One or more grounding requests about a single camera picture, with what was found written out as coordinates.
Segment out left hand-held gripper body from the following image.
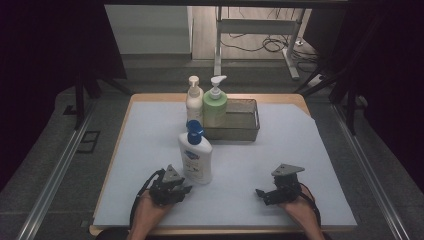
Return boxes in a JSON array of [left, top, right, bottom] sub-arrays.
[[147, 163, 186, 207]]

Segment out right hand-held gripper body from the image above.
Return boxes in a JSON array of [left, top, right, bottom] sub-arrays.
[[270, 163, 306, 204]]

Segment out white bottle with blue pump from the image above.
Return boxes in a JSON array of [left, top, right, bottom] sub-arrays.
[[177, 119, 214, 186]]

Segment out metal mesh basket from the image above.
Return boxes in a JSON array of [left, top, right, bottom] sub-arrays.
[[186, 98, 261, 142]]

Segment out green pump bottle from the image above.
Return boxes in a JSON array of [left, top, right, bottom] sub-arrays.
[[202, 75, 229, 129]]

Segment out cream pump bottle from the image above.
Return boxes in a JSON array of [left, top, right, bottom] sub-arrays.
[[185, 75, 205, 126]]

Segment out person's left hand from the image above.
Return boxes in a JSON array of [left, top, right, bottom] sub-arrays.
[[127, 191, 175, 240]]

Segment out pale table mat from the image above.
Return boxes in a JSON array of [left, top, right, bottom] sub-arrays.
[[92, 101, 358, 230]]

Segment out wooden table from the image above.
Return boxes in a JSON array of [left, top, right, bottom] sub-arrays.
[[88, 92, 358, 237]]

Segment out black metal stand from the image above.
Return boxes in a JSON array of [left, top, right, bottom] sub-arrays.
[[293, 63, 368, 136], [73, 64, 133, 132]]

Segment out dark curtain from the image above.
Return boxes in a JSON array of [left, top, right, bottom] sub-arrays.
[[0, 0, 128, 193], [333, 0, 424, 192]]

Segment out white panel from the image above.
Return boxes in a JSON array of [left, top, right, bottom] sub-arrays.
[[104, 4, 194, 56]]

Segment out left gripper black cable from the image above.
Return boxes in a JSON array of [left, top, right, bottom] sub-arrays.
[[128, 168, 167, 231]]

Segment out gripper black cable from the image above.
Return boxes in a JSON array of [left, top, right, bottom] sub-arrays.
[[128, 168, 167, 231], [298, 181, 323, 229]]

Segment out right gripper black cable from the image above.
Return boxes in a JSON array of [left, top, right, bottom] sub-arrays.
[[298, 181, 323, 229]]

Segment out aluminium rail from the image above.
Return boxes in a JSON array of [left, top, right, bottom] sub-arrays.
[[16, 99, 98, 240], [331, 103, 412, 240]]

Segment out black floor cables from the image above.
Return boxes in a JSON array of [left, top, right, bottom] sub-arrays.
[[219, 7, 323, 65]]

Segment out white metal stand frame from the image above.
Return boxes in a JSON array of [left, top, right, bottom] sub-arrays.
[[213, 5, 301, 81]]

